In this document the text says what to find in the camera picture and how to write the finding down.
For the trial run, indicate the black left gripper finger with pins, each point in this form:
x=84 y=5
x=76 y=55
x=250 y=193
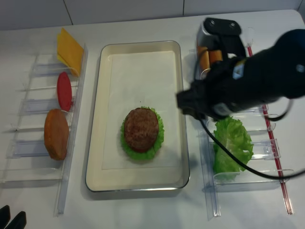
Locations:
x=4 y=215

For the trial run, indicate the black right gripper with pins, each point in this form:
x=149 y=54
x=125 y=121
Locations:
x=217 y=95

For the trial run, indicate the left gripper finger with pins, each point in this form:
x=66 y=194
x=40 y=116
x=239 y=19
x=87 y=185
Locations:
x=19 y=222

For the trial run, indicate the brown meat patty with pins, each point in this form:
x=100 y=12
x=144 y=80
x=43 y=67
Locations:
x=141 y=128

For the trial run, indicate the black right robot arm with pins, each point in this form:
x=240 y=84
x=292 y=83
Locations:
x=276 y=72

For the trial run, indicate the green lettuce leaf in rack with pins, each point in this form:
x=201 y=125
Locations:
x=234 y=137

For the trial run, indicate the green lettuce on tray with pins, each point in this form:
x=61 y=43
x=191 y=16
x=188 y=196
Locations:
x=150 y=154

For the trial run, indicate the red tomato slice on tray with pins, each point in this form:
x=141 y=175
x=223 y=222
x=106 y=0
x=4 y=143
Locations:
x=140 y=150

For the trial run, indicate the red tomato slice in rack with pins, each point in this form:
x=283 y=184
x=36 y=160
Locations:
x=64 y=91

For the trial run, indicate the yellow cheese slices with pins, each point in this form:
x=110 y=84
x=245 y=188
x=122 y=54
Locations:
x=69 y=52

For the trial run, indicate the bun half front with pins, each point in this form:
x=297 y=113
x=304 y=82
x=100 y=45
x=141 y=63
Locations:
x=215 y=56

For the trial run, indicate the bun half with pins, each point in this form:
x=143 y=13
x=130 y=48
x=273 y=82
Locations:
x=215 y=56
x=203 y=55

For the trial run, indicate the bun half rear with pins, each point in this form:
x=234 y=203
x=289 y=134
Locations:
x=203 y=55

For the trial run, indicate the clear acrylic left rack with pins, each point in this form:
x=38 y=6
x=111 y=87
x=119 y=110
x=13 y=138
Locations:
x=26 y=160

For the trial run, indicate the clear acrylic rack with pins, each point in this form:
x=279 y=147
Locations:
x=26 y=160
x=233 y=181

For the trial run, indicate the clear acrylic right rack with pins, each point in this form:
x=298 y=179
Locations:
x=233 y=181

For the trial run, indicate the cream metal tray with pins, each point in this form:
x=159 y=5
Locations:
x=133 y=75

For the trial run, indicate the orange breaded patty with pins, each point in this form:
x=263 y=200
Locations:
x=56 y=134

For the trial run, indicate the red rack rail strip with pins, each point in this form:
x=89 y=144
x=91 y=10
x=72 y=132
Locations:
x=269 y=158

